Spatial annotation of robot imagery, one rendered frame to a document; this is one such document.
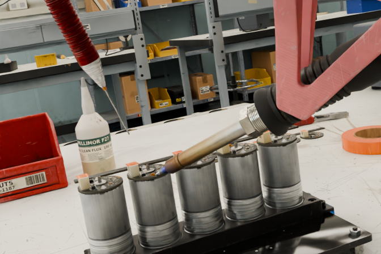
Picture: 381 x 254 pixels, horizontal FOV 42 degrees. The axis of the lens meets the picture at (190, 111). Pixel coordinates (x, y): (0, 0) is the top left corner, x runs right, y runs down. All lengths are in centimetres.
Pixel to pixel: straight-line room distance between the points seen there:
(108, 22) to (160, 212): 229
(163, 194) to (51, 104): 439
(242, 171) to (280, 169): 3
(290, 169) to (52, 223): 20
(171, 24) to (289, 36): 467
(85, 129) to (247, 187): 24
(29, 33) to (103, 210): 224
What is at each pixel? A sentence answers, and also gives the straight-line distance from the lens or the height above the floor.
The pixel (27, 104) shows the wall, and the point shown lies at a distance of 465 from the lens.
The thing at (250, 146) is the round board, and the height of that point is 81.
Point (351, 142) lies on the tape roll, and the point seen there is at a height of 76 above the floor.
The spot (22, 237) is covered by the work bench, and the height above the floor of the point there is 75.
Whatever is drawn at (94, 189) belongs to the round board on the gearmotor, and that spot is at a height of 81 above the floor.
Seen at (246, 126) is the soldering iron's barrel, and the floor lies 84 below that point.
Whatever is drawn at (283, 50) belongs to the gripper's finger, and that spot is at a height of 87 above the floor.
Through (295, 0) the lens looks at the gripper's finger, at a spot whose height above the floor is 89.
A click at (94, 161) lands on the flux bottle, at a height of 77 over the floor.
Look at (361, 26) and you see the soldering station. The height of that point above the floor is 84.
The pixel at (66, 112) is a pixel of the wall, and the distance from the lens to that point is 469.
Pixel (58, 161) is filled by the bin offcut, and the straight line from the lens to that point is 50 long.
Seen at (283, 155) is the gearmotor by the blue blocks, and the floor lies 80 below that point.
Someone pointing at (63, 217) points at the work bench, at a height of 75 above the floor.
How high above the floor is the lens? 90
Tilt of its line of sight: 11 degrees down
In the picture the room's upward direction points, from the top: 9 degrees counter-clockwise
